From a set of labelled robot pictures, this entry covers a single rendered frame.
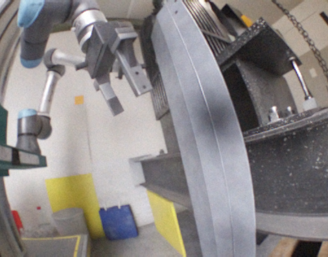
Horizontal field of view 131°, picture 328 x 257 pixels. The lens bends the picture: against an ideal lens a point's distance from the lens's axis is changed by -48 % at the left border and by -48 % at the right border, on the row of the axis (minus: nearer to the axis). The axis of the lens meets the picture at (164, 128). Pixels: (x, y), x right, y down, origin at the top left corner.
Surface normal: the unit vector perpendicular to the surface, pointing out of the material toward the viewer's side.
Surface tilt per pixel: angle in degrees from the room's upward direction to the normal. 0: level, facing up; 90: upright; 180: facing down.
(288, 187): 90
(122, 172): 90
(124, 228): 91
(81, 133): 90
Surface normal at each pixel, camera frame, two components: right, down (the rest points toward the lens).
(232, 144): -0.81, 0.08
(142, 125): 0.38, -0.25
